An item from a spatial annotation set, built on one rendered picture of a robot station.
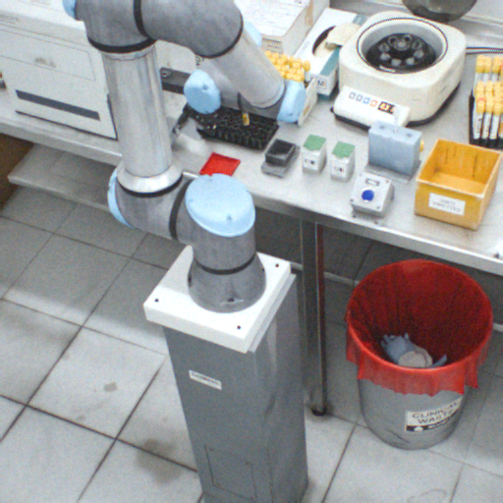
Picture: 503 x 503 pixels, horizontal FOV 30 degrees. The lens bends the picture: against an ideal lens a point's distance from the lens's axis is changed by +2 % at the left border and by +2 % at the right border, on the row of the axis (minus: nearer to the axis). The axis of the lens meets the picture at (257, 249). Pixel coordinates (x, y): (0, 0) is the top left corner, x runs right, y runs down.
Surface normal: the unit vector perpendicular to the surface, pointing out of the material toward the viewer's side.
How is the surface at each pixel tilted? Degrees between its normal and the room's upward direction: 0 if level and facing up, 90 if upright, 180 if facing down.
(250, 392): 90
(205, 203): 9
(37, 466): 0
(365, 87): 90
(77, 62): 90
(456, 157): 90
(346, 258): 0
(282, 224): 0
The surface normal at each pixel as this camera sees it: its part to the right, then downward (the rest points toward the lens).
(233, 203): 0.07, -0.67
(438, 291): -0.38, 0.54
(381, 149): -0.50, 0.68
